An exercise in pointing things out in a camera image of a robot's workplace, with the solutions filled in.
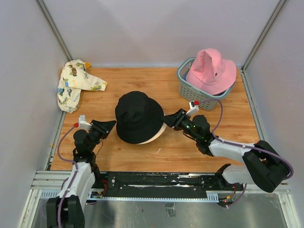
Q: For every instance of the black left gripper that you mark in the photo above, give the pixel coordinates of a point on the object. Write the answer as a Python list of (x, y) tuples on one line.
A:
[(104, 127)]

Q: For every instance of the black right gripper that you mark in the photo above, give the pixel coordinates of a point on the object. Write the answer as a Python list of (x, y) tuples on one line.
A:
[(175, 120)]

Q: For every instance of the beige bucket hat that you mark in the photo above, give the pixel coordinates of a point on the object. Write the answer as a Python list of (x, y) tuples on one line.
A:
[(157, 135)]

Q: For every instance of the black pink-lined hat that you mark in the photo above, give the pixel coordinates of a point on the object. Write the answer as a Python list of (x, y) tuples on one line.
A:
[(139, 117)]

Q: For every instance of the pink bucket hat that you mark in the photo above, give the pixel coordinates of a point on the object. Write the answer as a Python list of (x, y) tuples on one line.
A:
[(211, 73)]

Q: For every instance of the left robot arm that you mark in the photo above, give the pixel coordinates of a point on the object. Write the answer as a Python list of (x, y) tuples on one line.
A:
[(66, 210)]

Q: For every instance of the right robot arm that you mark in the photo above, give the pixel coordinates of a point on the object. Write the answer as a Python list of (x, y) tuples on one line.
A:
[(262, 165)]

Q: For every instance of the grey plastic basket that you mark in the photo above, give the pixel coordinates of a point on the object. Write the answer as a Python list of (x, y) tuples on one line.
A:
[(192, 93)]

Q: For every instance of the blue hat in basket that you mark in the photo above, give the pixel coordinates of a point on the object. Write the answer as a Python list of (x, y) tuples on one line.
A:
[(220, 94)]

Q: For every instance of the cartoon print cloth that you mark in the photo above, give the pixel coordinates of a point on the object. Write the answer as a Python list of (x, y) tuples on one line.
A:
[(74, 78)]

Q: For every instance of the small yellow object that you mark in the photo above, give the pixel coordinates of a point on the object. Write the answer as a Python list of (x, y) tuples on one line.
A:
[(87, 64)]

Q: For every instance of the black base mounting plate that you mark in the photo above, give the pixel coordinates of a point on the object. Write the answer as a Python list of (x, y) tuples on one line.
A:
[(162, 185)]

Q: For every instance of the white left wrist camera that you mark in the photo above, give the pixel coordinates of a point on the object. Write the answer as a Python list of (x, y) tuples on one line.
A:
[(82, 123)]

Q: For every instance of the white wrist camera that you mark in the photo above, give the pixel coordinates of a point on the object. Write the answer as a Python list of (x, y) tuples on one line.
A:
[(194, 107), (82, 123)]

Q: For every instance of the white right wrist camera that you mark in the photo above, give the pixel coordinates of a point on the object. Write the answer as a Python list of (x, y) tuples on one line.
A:
[(194, 107)]

